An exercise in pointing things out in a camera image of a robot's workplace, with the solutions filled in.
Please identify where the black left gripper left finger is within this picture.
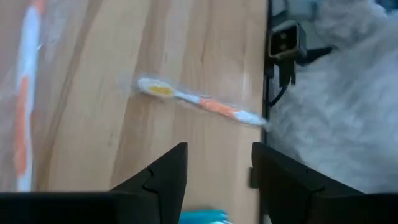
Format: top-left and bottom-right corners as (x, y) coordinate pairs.
(0, 142), (188, 224)

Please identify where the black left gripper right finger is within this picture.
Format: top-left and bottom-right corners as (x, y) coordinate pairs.
(251, 141), (398, 224)

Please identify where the small teal mouthwash bottle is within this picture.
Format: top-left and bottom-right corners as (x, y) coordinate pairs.
(179, 209), (233, 224)

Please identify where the orange white toothbrush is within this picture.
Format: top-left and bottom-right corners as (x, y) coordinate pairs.
(136, 76), (270, 128)
(12, 0), (47, 192)

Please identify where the black metal table frame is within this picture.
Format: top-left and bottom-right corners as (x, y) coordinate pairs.
(262, 0), (274, 147)

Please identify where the black clamp bracket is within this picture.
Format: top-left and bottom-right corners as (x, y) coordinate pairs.
(269, 45), (335, 108)

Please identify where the small dark camera box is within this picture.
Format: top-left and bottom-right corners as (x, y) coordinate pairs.
(267, 19), (308, 62)

